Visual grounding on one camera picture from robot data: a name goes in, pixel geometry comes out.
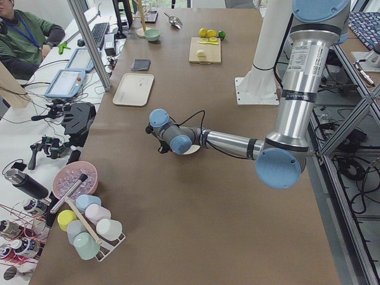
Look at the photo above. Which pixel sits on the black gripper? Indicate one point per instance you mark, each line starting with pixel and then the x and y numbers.
pixel 162 146

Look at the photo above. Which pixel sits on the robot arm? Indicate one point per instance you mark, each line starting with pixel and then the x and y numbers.
pixel 281 157

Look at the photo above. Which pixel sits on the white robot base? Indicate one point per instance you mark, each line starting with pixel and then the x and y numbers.
pixel 258 87

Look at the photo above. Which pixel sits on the cream rabbit tray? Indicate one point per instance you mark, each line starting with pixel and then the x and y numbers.
pixel 133 89

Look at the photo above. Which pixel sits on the beige plate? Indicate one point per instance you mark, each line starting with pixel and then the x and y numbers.
pixel 194 148

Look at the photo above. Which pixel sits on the folded grey cloth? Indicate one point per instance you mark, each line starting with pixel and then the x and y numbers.
pixel 141 65

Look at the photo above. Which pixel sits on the steel muddler black tip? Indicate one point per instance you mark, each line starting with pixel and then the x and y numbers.
pixel 83 177

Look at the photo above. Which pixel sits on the pink cup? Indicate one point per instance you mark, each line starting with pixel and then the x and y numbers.
pixel 94 213

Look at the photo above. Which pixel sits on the blue cup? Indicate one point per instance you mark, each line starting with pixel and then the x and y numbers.
pixel 84 200

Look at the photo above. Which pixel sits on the white cup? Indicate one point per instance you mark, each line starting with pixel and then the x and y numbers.
pixel 109 229

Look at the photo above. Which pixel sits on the pink bowl of ice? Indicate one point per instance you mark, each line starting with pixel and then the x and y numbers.
pixel 67 176

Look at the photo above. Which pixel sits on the wooden cutting board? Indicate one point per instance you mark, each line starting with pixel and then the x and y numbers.
pixel 213 52

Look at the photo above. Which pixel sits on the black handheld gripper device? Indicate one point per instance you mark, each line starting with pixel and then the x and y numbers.
pixel 51 147

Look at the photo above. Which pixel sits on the yellow plastic knife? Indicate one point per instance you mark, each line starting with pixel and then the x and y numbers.
pixel 208 43

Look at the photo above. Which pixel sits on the green bowl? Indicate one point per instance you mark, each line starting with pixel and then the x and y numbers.
pixel 152 34

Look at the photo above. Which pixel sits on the white cup rack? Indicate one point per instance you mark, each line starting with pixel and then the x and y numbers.
pixel 107 247

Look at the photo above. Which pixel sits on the near teach pendant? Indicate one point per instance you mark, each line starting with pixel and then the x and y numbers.
pixel 66 84

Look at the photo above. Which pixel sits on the teach pendant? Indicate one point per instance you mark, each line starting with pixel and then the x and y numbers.
pixel 80 59
pixel 66 84

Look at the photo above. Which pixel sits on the wooden mug tree stand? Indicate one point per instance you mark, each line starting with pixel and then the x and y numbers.
pixel 141 15

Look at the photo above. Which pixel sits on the grey cup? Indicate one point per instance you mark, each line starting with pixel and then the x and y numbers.
pixel 74 228

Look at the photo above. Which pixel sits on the far teach pendant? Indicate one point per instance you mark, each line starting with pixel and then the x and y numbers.
pixel 80 59

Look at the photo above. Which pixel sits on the whole lemon near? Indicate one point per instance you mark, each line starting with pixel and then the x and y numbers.
pixel 203 32

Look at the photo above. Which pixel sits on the whole lemon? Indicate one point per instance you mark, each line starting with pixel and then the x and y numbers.
pixel 211 33
pixel 203 32

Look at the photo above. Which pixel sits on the yellow cup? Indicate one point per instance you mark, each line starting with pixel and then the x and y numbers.
pixel 65 217

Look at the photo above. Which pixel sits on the whole lemon far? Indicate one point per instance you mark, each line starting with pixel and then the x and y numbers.
pixel 211 33

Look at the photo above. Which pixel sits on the green cup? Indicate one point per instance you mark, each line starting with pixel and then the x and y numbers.
pixel 86 246

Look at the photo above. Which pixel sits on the steel scoop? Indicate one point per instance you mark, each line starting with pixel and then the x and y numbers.
pixel 174 21

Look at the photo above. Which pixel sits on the green lime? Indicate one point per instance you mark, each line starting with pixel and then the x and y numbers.
pixel 222 34

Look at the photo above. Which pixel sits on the black keyboard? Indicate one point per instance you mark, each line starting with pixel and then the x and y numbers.
pixel 98 33

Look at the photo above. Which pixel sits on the black thermos bottle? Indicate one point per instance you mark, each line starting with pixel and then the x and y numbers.
pixel 26 184

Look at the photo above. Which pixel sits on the person in green jacket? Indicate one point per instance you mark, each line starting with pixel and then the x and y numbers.
pixel 26 41

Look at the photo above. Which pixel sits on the wooden rack handle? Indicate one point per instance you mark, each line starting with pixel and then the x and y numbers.
pixel 83 221

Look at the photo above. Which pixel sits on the copper wire bottle rack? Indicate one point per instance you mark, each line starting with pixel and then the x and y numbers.
pixel 17 224

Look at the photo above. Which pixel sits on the aluminium frame post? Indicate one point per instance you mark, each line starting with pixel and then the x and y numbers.
pixel 84 29

